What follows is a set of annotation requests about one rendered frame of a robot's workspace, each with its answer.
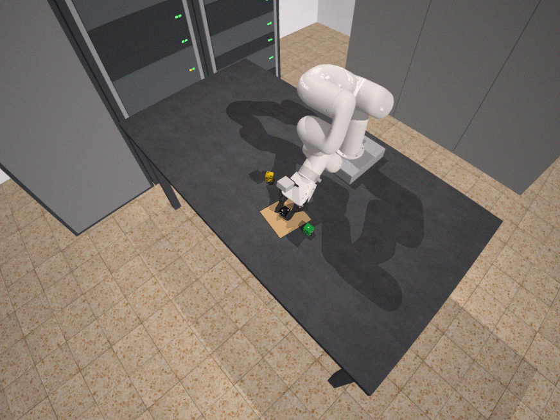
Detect tan flat mat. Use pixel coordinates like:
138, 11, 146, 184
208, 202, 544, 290
260, 199, 311, 238

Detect black die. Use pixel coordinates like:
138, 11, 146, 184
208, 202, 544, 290
280, 206, 290, 218

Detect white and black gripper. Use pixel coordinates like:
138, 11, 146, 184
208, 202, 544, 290
274, 171, 317, 221

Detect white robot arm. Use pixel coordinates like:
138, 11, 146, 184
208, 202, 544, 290
297, 64, 394, 182

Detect green die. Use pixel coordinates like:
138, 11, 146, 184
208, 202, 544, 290
302, 223, 314, 236

